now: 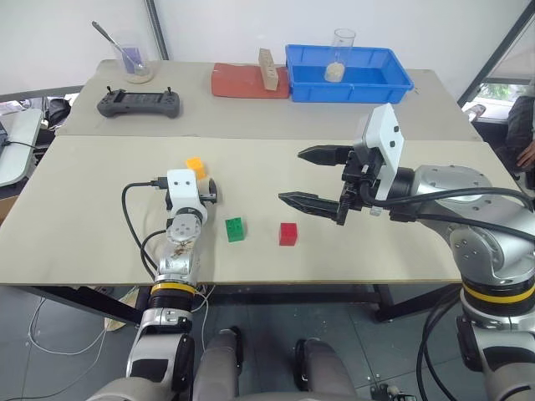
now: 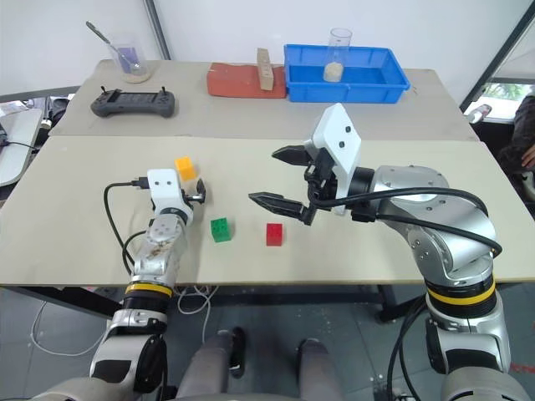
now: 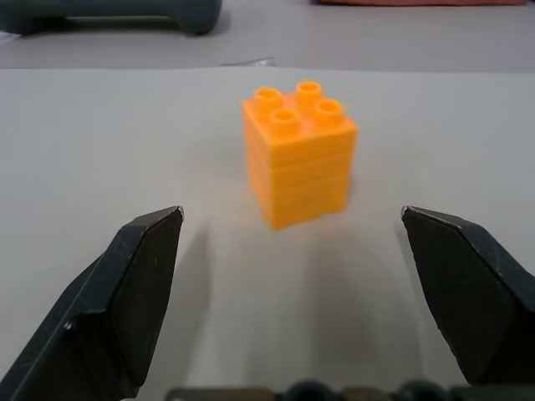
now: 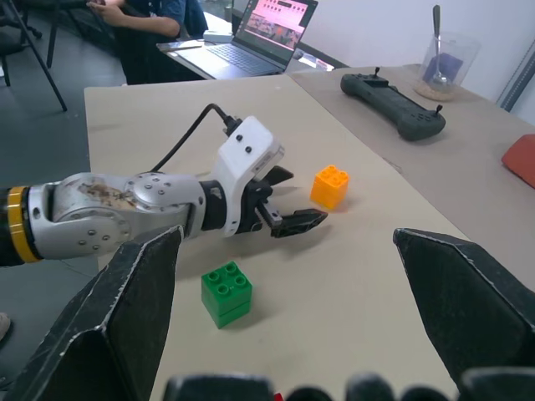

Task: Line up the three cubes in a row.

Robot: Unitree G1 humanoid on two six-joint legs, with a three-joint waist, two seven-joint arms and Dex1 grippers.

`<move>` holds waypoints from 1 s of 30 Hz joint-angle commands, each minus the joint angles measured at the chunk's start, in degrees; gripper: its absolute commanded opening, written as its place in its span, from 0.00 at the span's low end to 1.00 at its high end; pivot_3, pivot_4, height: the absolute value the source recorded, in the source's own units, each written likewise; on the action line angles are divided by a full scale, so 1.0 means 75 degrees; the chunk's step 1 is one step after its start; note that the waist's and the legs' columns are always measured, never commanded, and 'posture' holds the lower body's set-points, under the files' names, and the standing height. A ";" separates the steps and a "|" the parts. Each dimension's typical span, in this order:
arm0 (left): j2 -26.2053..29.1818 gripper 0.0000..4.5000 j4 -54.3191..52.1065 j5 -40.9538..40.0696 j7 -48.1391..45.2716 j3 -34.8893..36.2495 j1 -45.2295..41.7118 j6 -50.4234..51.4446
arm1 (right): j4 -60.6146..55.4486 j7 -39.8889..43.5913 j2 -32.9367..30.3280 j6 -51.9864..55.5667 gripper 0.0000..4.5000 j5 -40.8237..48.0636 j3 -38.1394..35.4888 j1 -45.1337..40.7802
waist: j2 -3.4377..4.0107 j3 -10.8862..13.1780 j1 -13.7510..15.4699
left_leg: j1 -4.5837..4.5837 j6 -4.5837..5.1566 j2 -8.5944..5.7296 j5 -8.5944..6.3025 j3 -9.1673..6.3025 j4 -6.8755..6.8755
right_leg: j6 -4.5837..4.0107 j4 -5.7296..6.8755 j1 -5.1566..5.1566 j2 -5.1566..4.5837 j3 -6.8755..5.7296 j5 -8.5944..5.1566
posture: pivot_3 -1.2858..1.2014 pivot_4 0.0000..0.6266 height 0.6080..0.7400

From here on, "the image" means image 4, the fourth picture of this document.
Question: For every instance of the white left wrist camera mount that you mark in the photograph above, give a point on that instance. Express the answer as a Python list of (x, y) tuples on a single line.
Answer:
[(246, 146)]

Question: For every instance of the red toy brick cube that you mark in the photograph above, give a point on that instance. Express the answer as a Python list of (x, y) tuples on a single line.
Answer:
[(278, 397)]

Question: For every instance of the clear glass jar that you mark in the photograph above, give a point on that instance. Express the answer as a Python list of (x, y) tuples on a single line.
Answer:
[(453, 54)]

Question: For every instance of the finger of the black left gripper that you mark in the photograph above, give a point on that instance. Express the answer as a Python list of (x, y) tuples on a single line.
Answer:
[(299, 221), (281, 174)]

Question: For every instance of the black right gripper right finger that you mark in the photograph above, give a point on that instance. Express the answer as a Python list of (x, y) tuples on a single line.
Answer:
[(468, 305)]

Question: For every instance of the black chair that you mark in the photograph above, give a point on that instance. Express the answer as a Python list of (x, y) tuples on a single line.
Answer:
[(29, 42)]

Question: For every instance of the white box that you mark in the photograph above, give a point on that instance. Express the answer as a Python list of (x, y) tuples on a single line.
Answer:
[(217, 36)]

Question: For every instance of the metal spoon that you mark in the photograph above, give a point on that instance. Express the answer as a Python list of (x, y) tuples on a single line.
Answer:
[(437, 46)]

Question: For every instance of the open grey laptop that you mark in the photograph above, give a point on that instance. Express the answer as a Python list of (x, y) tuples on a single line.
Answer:
[(251, 54)]

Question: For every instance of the dark green handheld controller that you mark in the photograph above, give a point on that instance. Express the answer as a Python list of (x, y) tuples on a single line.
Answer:
[(388, 100)]

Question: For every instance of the seated person in blue shirt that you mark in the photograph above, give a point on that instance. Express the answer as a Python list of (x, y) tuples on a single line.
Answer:
[(146, 42)]

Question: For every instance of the grey metal frame profile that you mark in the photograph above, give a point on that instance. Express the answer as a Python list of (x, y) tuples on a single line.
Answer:
[(516, 83)]

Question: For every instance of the orange toy brick cube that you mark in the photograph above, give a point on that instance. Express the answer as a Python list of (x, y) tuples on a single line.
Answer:
[(328, 188)]

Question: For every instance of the green toy brick cube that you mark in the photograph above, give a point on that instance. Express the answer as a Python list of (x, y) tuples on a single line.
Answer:
[(225, 296)]

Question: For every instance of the white shoe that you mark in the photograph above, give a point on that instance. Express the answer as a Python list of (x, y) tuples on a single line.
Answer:
[(4, 326)]

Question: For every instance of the red-orange object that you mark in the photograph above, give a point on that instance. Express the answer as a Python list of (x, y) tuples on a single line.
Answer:
[(522, 160)]

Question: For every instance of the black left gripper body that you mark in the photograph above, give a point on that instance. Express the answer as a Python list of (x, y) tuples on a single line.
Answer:
[(253, 209)]

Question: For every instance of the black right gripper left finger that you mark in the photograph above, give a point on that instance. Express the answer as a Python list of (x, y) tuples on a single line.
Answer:
[(104, 326)]

